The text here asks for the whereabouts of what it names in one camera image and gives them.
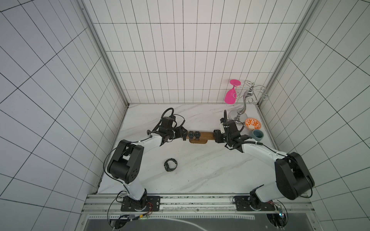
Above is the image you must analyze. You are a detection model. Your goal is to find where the small black square watch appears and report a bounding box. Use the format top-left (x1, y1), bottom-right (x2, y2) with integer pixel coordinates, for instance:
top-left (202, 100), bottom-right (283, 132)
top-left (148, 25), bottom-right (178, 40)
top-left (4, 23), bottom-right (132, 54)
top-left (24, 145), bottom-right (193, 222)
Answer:
top-left (188, 131), bottom-right (195, 140)

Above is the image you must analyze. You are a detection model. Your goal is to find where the brown wooden watch stand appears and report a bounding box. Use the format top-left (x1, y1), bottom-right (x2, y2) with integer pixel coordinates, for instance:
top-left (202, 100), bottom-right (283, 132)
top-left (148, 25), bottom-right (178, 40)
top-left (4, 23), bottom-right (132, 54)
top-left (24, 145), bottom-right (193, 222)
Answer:
top-left (187, 131), bottom-right (215, 144)

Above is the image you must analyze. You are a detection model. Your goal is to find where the black slim strap watch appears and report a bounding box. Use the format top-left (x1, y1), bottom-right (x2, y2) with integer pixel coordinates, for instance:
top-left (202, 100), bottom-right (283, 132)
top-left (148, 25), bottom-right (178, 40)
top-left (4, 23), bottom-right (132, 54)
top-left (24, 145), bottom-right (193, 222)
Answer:
top-left (194, 131), bottom-right (201, 141)

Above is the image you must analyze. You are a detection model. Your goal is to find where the chunky black sport watch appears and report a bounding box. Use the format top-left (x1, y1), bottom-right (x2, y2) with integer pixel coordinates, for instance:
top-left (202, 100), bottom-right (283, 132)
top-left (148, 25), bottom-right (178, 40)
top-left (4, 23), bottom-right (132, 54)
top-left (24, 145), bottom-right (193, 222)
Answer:
top-left (164, 158), bottom-right (178, 172)

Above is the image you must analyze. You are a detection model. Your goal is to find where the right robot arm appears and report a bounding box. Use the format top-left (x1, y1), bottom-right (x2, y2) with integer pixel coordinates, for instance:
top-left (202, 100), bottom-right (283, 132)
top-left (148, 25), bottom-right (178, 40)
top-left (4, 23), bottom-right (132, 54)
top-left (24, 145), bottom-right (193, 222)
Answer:
top-left (214, 110), bottom-right (315, 211)

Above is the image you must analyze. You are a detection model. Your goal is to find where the orange patterned white bowl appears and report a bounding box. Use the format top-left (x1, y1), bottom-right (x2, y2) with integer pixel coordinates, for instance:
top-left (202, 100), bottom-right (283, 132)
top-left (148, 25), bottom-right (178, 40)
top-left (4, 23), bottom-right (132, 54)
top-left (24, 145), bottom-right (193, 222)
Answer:
top-left (244, 117), bottom-right (262, 131)

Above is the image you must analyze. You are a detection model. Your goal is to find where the grey-blue ceramic cup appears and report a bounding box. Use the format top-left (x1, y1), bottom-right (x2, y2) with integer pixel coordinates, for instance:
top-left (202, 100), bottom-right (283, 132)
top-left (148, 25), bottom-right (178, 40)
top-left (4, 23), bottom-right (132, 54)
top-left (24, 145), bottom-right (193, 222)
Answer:
top-left (251, 129), bottom-right (264, 142)

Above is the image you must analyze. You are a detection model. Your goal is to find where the pink plastic wine glass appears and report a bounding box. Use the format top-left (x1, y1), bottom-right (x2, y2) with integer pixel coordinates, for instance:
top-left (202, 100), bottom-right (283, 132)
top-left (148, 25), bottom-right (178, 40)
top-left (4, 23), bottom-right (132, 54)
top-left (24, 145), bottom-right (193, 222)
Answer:
top-left (224, 80), bottom-right (241, 105)

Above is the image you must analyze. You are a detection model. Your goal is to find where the chrome wire glass holder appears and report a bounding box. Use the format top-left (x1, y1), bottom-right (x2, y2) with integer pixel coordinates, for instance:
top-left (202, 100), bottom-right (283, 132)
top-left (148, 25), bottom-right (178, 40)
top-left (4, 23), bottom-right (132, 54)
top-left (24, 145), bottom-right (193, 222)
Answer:
top-left (228, 80), bottom-right (269, 124)

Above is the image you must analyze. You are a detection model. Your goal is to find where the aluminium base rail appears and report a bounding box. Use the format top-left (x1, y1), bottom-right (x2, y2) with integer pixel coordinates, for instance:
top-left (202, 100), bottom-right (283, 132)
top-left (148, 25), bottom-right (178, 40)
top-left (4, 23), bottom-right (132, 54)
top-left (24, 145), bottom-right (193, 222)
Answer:
top-left (82, 194), bottom-right (314, 218)

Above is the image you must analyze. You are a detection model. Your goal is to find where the white perforated cable strip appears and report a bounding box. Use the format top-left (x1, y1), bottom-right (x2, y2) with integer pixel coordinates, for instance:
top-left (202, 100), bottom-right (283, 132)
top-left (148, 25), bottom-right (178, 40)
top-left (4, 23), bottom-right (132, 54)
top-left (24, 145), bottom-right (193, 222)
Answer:
top-left (88, 214), bottom-right (255, 220)

